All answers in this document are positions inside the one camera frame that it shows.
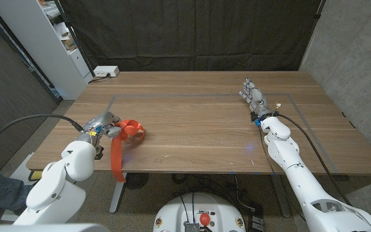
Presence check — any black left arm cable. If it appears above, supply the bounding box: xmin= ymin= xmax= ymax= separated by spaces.
xmin=0 ymin=113 xmax=85 ymax=156

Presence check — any white shelf cabinet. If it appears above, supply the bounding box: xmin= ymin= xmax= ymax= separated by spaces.
xmin=0 ymin=0 xmax=93 ymax=101

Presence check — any small cardboard box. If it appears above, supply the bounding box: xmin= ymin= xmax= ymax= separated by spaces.
xmin=61 ymin=34 xmax=77 ymax=51

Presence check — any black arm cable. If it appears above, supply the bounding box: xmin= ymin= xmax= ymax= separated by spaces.
xmin=276 ymin=111 xmax=353 ymax=206
xmin=0 ymin=113 xmax=85 ymax=156

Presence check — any grey table leg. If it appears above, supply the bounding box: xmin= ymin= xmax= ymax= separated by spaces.
xmin=109 ymin=173 xmax=128 ymax=214
xmin=269 ymin=175 xmax=292 ymax=218

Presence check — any black backdrop stand pole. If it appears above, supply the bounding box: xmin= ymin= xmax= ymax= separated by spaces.
xmin=53 ymin=0 xmax=96 ymax=78

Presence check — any round black floor fan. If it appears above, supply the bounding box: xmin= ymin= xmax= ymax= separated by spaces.
xmin=124 ymin=173 xmax=150 ymax=190

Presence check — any orange satin ribbon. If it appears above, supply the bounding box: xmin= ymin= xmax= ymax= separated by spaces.
xmin=109 ymin=119 xmax=146 ymax=184

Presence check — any black power strip cord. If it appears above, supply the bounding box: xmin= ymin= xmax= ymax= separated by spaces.
xmin=88 ymin=73 xmax=111 ymax=84

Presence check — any white robot torso base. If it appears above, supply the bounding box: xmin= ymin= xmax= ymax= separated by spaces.
xmin=153 ymin=192 xmax=247 ymax=232

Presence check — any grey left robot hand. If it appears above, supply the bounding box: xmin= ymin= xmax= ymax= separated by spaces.
xmin=75 ymin=111 xmax=122 ymax=161

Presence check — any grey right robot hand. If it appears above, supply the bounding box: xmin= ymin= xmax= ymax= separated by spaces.
xmin=239 ymin=77 xmax=273 ymax=126

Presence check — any white power strip box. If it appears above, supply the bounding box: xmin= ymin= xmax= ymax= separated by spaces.
xmin=93 ymin=65 xmax=120 ymax=78

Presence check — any black floor power strip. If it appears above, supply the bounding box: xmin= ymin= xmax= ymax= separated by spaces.
xmin=248 ymin=206 xmax=265 ymax=232

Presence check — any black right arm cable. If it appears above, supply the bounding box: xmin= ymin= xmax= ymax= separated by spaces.
xmin=276 ymin=111 xmax=353 ymax=206

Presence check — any black fabric backdrop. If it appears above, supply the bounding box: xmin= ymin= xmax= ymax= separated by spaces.
xmin=58 ymin=0 xmax=322 ymax=72

